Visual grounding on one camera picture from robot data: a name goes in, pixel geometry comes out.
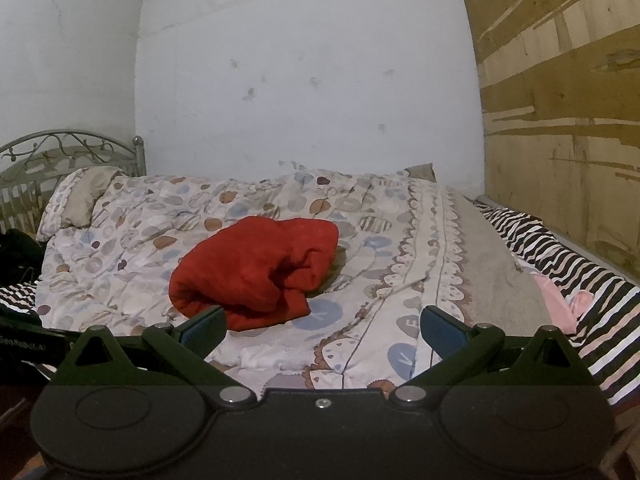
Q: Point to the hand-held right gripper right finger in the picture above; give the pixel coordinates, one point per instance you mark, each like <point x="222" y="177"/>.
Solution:
<point x="437" y="330"/>

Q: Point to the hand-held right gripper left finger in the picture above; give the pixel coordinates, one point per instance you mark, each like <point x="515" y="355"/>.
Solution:
<point x="207" y="327"/>

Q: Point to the red long-sleeved garment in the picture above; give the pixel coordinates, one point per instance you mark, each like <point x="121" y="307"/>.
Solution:
<point x="250" y="270"/>

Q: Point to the dark cloth pile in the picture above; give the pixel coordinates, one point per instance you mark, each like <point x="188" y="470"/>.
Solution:
<point x="20" y="255"/>

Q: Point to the pink cloth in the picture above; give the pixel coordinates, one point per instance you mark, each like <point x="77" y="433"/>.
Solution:
<point x="555" y="300"/>

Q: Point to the dotted patterned quilt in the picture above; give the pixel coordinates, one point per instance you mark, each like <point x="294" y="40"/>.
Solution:
<point x="375" y="220"/>

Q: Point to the patterned beige pillow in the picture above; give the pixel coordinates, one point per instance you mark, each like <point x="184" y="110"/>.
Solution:
<point x="80" y="200"/>

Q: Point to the small beige cloth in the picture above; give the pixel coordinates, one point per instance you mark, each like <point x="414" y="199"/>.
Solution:
<point x="420" y="172"/>

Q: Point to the black and white striped sheet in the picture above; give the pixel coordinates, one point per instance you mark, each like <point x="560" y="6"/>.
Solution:
<point x="600" y="285"/>

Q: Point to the metal bed headboard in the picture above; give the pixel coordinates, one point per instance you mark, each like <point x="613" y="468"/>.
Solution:
<point x="55" y="140"/>

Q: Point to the plywood panel board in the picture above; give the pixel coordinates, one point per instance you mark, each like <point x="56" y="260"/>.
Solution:
<point x="560" y="110"/>

